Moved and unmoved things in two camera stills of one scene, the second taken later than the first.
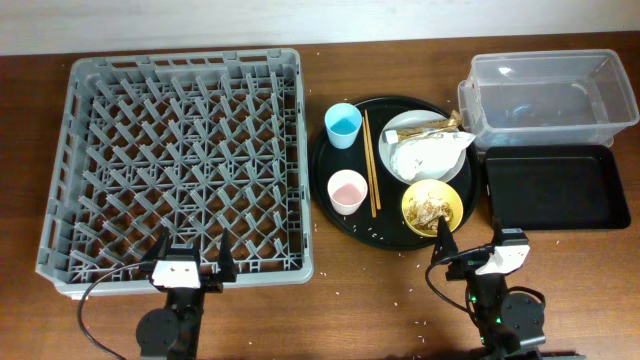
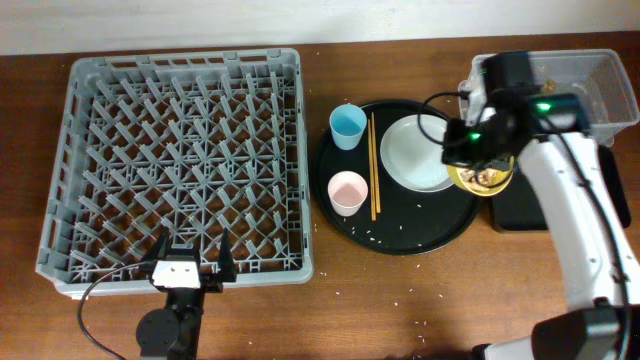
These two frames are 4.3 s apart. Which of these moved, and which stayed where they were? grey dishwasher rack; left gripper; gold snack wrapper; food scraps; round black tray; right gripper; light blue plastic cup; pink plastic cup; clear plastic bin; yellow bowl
Moved: gold snack wrapper; right gripper; food scraps; yellow bowl
Stayed: left gripper; grey dishwasher rack; clear plastic bin; pink plastic cup; round black tray; light blue plastic cup
